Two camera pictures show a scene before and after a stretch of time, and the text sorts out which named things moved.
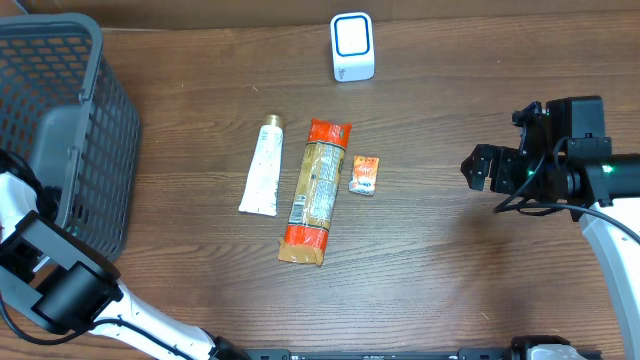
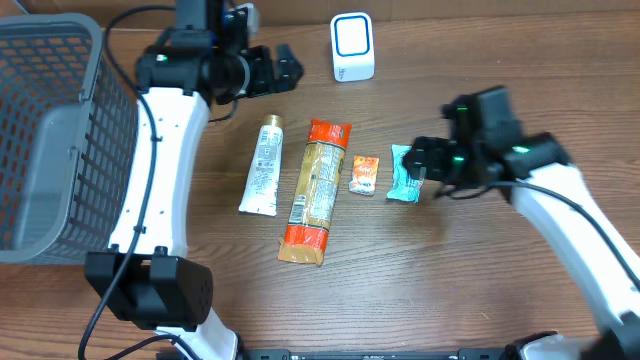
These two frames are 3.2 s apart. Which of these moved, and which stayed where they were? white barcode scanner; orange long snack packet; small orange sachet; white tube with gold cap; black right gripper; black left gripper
Moved: black left gripper; black right gripper
Stayed: white barcode scanner; orange long snack packet; small orange sachet; white tube with gold cap
